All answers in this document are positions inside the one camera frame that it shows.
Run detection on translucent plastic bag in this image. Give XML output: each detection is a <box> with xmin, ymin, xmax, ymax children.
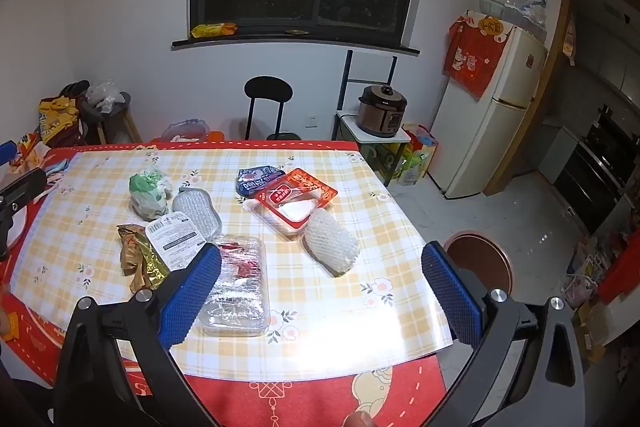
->
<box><xmin>161</xmin><ymin>119</ymin><xmax>211</xmax><ymax>142</ymax></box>

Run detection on yellow snack packet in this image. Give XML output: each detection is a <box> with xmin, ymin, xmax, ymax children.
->
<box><xmin>191</xmin><ymin>23</ymin><xmax>237</xmax><ymax>38</ymax></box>

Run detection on green white plastic bag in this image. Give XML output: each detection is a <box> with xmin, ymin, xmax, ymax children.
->
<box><xmin>129</xmin><ymin>168</ymin><xmax>173</xmax><ymax>219</ymax></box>

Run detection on grey mesh oval mat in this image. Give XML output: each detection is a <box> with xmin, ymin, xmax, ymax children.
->
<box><xmin>171</xmin><ymin>187</ymin><xmax>223</xmax><ymax>244</ymax></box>

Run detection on yellow printed bag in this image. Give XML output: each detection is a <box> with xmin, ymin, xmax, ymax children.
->
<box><xmin>39</xmin><ymin>96</ymin><xmax>81</xmax><ymax>145</ymax></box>

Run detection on blue snack packet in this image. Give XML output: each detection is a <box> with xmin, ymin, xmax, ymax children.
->
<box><xmin>235</xmin><ymin>164</ymin><xmax>291</xmax><ymax>198</ymax></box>

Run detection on grey kitchen cabinet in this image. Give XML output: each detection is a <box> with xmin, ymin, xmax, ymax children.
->
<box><xmin>537</xmin><ymin>122</ymin><xmax>581</xmax><ymax>185</ymax></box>

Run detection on clear plastic container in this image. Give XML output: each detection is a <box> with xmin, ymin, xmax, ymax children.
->
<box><xmin>197</xmin><ymin>234</ymin><xmax>272</xmax><ymax>339</ymax></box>

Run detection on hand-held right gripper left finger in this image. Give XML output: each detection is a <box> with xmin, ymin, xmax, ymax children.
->
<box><xmin>52</xmin><ymin>243</ymin><xmax>223</xmax><ymax>427</ymax></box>

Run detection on clear plastic bags pile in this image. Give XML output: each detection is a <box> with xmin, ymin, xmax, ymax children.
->
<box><xmin>477</xmin><ymin>0</ymin><xmax>548</xmax><ymax>42</ymax></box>

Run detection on cream refrigerator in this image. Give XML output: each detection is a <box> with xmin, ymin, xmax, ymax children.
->
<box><xmin>430</xmin><ymin>24</ymin><xmax>548</xmax><ymax>200</ymax></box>

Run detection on brown round trash bin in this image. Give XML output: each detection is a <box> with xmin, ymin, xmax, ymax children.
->
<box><xmin>442</xmin><ymin>231</ymin><xmax>514</xmax><ymax>298</ymax></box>

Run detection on orange snack packet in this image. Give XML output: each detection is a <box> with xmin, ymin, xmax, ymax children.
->
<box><xmin>15</xmin><ymin>132</ymin><xmax>42</xmax><ymax>168</ymax></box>

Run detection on red printed cloth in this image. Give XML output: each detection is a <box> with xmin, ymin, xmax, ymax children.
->
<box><xmin>442</xmin><ymin>11</ymin><xmax>516</xmax><ymax>100</ymax></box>

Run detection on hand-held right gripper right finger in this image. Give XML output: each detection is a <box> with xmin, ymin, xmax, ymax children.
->
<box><xmin>421</xmin><ymin>241</ymin><xmax>586</xmax><ymax>427</ymax></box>

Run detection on black round-back chair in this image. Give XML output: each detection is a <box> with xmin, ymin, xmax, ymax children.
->
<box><xmin>244</xmin><ymin>76</ymin><xmax>305</xmax><ymax>142</ymax></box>

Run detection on white wire rack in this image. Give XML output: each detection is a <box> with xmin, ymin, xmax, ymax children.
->
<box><xmin>575</xmin><ymin>237</ymin><xmax>616</xmax><ymax>278</ymax></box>

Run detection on red hanging cloth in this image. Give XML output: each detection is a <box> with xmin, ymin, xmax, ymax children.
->
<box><xmin>597</xmin><ymin>227</ymin><xmax>640</xmax><ymax>305</ymax></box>

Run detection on colourful shopping bag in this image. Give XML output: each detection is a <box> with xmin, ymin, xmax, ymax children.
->
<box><xmin>397</xmin><ymin>123</ymin><xmax>440</xmax><ymax>186</ymax></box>

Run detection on brown printed paper bag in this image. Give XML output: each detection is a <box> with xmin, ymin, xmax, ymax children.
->
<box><xmin>116</xmin><ymin>224</ymin><xmax>171</xmax><ymax>293</ymax></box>

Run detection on white label packet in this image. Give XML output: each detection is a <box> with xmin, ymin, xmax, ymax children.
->
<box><xmin>145</xmin><ymin>212</ymin><xmax>211</xmax><ymax>273</ymax></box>

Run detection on black built-in oven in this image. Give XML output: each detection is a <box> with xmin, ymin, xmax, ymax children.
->
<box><xmin>552</xmin><ymin>104</ymin><xmax>640</xmax><ymax>235</ymax></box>

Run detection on wooden door frame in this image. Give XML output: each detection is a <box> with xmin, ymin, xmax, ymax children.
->
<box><xmin>482</xmin><ymin>0</ymin><xmax>640</xmax><ymax>198</ymax></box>

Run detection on white black-framed shelf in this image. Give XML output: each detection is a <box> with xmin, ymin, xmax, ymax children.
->
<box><xmin>332</xmin><ymin>49</ymin><xmax>413</xmax><ymax>188</ymax></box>

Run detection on brown rice cooker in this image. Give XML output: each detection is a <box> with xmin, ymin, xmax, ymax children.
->
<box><xmin>357</xmin><ymin>84</ymin><xmax>408</xmax><ymax>138</ymax></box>

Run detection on red label plastic tray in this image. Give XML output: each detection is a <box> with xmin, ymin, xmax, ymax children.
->
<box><xmin>255</xmin><ymin>168</ymin><xmax>338</xmax><ymax>240</ymax></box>

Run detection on crumpled clear plastic bag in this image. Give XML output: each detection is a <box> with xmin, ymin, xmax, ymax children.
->
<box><xmin>85</xmin><ymin>79</ymin><xmax>126</xmax><ymax>112</ymax></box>

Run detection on pink plastic bag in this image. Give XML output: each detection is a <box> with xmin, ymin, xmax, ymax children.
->
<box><xmin>565</xmin><ymin>274</ymin><xmax>598</xmax><ymax>308</ymax></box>

